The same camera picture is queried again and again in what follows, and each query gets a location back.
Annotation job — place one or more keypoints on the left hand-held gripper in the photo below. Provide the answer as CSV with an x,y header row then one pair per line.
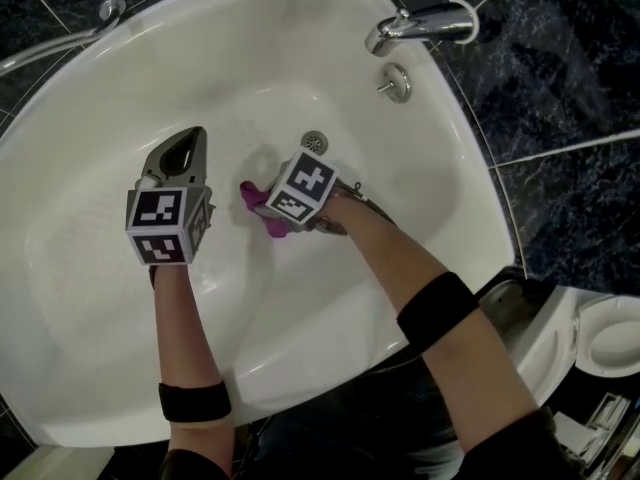
x,y
155,223

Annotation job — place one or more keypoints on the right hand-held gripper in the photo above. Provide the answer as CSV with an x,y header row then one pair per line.
x,y
300,188

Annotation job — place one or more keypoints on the purple cleaning cloth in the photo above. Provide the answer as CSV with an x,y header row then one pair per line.
x,y
252,195

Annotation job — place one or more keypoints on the white bathtub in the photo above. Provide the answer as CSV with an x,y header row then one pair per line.
x,y
100,343

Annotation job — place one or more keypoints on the person's left forearm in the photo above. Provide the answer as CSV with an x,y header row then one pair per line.
x,y
185,328

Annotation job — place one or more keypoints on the person's right forearm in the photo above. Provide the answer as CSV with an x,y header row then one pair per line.
x,y
395,258

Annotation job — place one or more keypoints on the round tub drain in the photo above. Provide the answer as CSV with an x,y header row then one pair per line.
x,y
315,142

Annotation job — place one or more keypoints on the chrome grab bar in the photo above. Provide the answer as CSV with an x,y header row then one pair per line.
x,y
60,43

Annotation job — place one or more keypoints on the chrome tub overflow plate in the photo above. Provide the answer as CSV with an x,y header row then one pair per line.
x,y
395,82

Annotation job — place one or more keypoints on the person's legs in jeans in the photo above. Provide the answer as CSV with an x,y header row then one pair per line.
x,y
360,418

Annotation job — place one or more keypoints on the chrome tub spout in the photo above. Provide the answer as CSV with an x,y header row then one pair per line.
x,y
425,25

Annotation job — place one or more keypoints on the person's dark left sleeve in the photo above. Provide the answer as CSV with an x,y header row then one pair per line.
x,y
192,465

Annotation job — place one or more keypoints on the person's dark sleeve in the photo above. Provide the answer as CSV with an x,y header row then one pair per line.
x,y
525,448
192,465

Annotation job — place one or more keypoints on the white toilet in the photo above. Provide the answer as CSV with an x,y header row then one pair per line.
x,y
550,338

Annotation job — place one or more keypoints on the person's dark right sleeve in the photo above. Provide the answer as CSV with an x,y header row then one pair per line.
x,y
525,448

